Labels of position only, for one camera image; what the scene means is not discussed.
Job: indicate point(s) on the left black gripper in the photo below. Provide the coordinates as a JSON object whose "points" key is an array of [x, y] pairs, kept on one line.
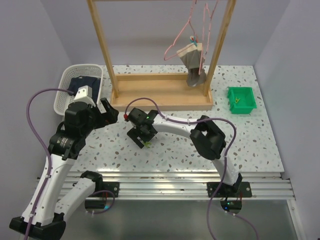
{"points": [[109, 116]]}

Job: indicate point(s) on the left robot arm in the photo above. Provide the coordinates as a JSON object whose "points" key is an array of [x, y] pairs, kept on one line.
{"points": [[46, 216]]}

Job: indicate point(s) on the aluminium rail base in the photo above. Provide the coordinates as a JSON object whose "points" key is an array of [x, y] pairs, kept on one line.
{"points": [[170, 167]]}

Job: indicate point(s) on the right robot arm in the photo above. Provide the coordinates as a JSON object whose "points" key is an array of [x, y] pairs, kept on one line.
{"points": [[207, 138]]}

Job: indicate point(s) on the wooden clothes rack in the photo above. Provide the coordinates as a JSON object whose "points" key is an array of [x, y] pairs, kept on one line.
{"points": [[169, 90]]}

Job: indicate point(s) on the green plastic bin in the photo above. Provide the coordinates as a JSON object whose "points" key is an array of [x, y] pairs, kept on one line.
{"points": [[247, 100]]}

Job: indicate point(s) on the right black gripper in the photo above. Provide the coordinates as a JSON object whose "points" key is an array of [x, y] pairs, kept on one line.
{"points": [[134, 133]]}

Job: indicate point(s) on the grey beige underwear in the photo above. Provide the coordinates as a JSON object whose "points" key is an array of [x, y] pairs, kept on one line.
{"points": [[191, 56]]}

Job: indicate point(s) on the blue clothespin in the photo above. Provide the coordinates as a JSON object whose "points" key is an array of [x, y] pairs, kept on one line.
{"points": [[193, 40]]}

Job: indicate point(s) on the pink wire hanger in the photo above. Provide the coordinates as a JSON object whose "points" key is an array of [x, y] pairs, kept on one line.
{"points": [[207, 19]]}

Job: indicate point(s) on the white plastic basket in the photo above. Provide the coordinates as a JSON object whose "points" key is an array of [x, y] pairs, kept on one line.
{"points": [[63, 99]]}

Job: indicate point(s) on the navy blue underwear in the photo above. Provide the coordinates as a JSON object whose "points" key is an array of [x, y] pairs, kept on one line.
{"points": [[93, 82]]}

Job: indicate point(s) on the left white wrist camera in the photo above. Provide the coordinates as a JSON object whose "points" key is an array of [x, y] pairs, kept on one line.
{"points": [[84, 94]]}

